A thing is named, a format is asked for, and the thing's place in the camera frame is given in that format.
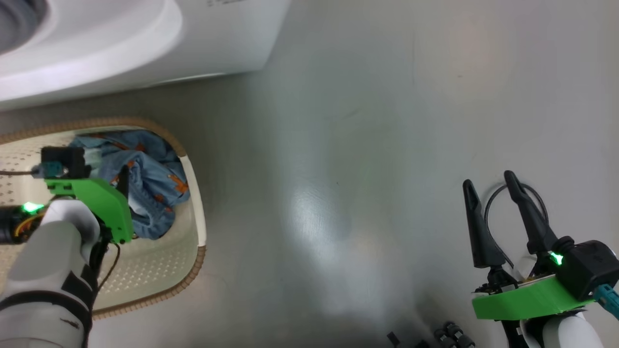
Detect teal camera connector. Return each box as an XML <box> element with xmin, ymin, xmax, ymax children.
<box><xmin>593</xmin><ymin>284</ymin><xmax>619</xmax><ymax>320</ymax></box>
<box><xmin>33</xmin><ymin>162</ymin><xmax>66</xmax><ymax>178</ymax></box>

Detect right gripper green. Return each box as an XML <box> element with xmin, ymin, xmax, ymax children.
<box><xmin>463</xmin><ymin>170</ymin><xmax>595</xmax><ymax>320</ymax></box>

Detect grey rubber door seal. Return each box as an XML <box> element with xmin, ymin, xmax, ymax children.
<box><xmin>0</xmin><ymin>0</ymin><xmax>49</xmax><ymax>54</ymax></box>

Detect teal right camera connector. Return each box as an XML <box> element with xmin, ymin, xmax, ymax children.
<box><xmin>593</xmin><ymin>284</ymin><xmax>619</xmax><ymax>320</ymax></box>

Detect white front-load washing machine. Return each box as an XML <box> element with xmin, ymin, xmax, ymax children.
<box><xmin>0</xmin><ymin>0</ymin><xmax>291</xmax><ymax>111</ymax></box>

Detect blue patterned clothes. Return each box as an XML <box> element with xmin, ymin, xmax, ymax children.
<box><xmin>68</xmin><ymin>130</ymin><xmax>190</xmax><ymax>241</ymax></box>

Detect teal left camera connector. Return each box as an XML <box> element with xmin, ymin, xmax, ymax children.
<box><xmin>33</xmin><ymin>162</ymin><xmax>66</xmax><ymax>178</ymax></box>

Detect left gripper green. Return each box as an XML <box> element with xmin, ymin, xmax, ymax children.
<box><xmin>44</xmin><ymin>164</ymin><xmax>134</xmax><ymax>245</ymax></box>

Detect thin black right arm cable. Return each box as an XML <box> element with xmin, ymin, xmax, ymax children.
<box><xmin>484</xmin><ymin>183</ymin><xmax>549</xmax><ymax>269</ymax></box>

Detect cream perforated laundry basket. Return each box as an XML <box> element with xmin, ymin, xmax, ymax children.
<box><xmin>0</xmin><ymin>117</ymin><xmax>207</xmax><ymax>319</ymax></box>

